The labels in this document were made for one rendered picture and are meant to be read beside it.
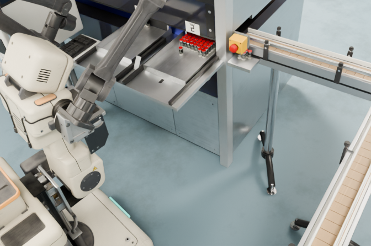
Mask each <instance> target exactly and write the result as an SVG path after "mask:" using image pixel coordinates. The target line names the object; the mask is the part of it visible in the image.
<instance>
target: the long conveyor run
mask: <svg viewBox="0 0 371 246"><path fill-rule="evenodd" d="M348 147H349V149H348ZM339 164H340V166H339V167H338V170H337V172H336V174H335V176H334V177H333V179H332V181H331V183H330V185H329V187H328V189H327V190H326V192H325V194H324V196H323V198H322V200H321V202H320V204H319V206H318V208H317V210H316V211H315V213H314V215H313V217H312V219H311V221H310V223H309V225H308V227H307V229H306V231H305V232H304V234H303V236H302V238H301V240H300V242H299V244H298V246H348V245H349V243H350V240H351V238H352V236H353V234H354V231H355V229H356V226H357V224H358V222H359V219H360V217H361V215H362V213H363V210H364V208H365V206H366V204H367V201H368V199H369V197H370V194H371V107H370V109H369V111H368V112H367V114H366V116H365V118H364V120H363V122H362V124H361V126H360V128H359V130H358V132H357V134H356V135H355V137H354V139H353V141H352V143H350V141H345V142H344V149H343V152H342V155H341V159H340V162H339Z"/></svg>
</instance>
